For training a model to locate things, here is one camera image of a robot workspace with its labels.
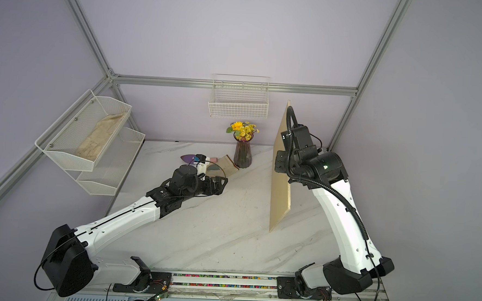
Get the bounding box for dark glass vase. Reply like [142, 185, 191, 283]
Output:
[234, 137, 252, 168]

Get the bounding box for metal base rail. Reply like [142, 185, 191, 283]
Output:
[46, 270, 389, 301]

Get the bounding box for purple trowel pink handle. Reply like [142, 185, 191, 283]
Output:
[181, 154, 218, 165]

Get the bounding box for white perforated wall shelf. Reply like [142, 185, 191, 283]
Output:
[35, 90, 145, 196]

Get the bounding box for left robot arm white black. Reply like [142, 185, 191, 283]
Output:
[37, 165, 228, 297]

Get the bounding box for white wire wall basket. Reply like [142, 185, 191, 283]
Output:
[208, 74, 270, 120]

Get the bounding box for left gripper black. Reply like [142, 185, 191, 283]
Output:
[181, 174, 228, 205]

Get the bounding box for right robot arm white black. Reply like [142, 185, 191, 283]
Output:
[274, 106, 394, 297]

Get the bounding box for aluminium frame profiles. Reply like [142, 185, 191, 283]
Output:
[0, 0, 413, 206]

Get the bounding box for cream work glove on table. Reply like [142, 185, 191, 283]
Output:
[206, 155, 240, 177]

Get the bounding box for light plywood board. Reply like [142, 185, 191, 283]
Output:
[269, 101, 291, 232]

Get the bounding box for yellow flower bouquet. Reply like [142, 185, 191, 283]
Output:
[226, 121, 259, 142]

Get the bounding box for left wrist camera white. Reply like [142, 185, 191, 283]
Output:
[193, 154, 209, 175]

